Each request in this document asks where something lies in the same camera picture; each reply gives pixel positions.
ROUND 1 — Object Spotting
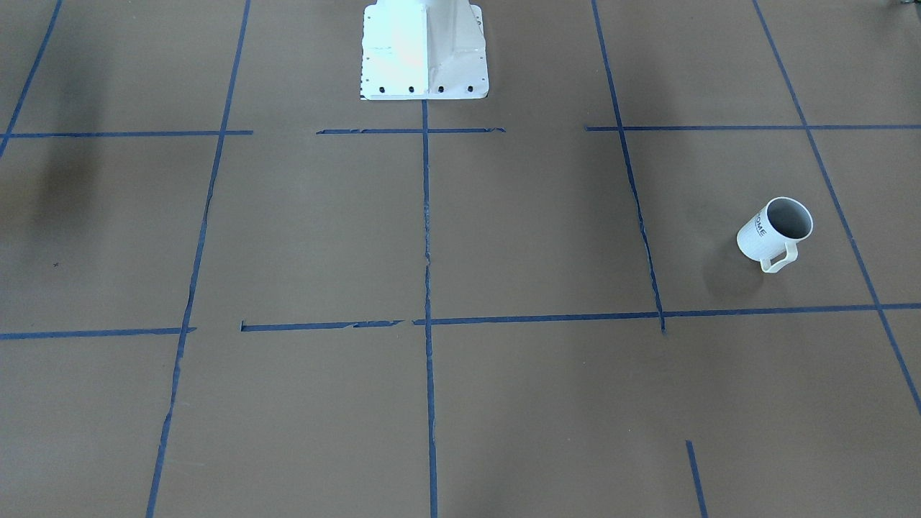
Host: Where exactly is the white ribbed HOME mug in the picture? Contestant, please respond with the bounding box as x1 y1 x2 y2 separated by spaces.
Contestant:
736 196 815 274

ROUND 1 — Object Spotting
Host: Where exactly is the brown paper table cover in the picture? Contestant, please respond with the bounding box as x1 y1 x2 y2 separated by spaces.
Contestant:
2 1 919 517

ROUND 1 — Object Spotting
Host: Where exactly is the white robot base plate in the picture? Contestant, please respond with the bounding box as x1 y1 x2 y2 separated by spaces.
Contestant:
360 4 490 101

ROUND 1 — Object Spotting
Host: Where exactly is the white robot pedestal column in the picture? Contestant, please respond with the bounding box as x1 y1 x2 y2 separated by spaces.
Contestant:
362 1 486 72

